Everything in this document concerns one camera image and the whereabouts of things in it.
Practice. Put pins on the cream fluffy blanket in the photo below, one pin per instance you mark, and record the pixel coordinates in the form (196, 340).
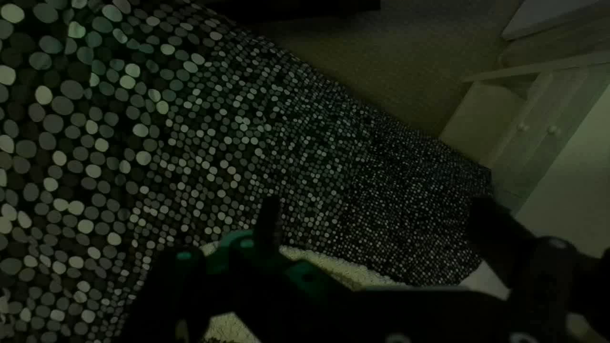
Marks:
(356, 269)

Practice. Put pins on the black white dotted bedspread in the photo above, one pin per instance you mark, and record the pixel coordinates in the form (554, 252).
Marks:
(192, 140)

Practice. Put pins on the white cabinet with knobs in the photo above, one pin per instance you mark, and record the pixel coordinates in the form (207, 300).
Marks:
(541, 121)

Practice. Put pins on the white mattress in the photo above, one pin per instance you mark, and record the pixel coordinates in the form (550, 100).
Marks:
(487, 279)

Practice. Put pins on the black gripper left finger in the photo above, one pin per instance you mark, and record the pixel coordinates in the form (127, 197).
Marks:
(268, 229)

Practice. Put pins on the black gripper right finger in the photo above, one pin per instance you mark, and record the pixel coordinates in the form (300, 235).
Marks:
(541, 279)

